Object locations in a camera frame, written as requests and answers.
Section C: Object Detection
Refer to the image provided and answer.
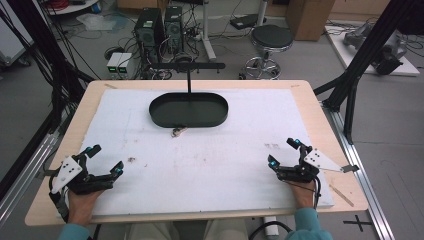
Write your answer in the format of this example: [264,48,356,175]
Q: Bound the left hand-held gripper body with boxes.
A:
[50,155,117,196]

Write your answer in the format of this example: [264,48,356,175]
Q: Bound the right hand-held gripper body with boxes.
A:
[276,147,361,184]

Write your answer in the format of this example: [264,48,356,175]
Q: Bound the person's left hand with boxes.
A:
[67,189,105,228]

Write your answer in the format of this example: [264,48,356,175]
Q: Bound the person's right hand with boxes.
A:
[287,179,318,220]

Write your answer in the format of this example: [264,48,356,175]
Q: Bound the thin wooden stick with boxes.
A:
[328,183,355,208]

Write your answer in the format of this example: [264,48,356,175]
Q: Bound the wooden table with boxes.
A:
[24,79,370,227]

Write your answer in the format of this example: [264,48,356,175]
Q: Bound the white table leg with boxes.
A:
[262,216,280,238]

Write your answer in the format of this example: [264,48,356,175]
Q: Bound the person's legs in beige trousers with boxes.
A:
[124,217,250,240]

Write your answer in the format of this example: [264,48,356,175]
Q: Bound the black tape cross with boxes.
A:
[342,214,373,233]

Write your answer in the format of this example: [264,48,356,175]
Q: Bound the small metal trinket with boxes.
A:
[170,126,188,138]

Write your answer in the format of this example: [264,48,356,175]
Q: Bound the white foam board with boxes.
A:
[79,87,336,217]

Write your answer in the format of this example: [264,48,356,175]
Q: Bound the white power supply box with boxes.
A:
[116,52,135,80]
[106,51,124,80]

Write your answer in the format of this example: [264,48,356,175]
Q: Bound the black stand with oval tray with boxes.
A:
[148,61,230,129]

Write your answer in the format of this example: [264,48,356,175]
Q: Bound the white floor platform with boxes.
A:
[324,24,421,77]

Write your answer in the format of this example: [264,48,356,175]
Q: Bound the black round stool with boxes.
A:
[238,23,295,81]

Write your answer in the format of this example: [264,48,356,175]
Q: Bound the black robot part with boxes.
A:
[370,44,408,76]

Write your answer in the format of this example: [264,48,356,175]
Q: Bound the grey robot part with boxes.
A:
[342,22,373,48]

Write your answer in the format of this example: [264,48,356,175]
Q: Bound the cardboard box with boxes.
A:
[285,0,336,42]

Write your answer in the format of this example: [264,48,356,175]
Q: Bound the clear plastic bag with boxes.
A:
[76,12,130,33]

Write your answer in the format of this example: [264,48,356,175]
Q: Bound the black computer tower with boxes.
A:
[133,7,167,65]
[163,4,186,55]

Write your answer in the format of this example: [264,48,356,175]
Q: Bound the black flat device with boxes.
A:
[229,13,268,31]

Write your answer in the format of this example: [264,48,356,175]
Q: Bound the white desk leg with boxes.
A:
[199,0,218,63]

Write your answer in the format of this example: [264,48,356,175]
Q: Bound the white round table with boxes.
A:
[46,0,101,16]

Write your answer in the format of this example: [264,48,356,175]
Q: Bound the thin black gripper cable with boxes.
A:
[283,175,323,211]

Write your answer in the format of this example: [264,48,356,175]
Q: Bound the black gripper strap cable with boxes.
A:
[48,173,70,224]

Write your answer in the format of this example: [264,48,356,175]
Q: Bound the aluminium rail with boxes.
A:
[0,132,62,228]
[321,101,397,240]

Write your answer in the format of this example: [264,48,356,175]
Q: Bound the black floor cable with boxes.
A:
[247,220,295,240]

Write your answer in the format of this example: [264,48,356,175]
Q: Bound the black metal frame with cables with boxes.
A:
[0,0,96,135]

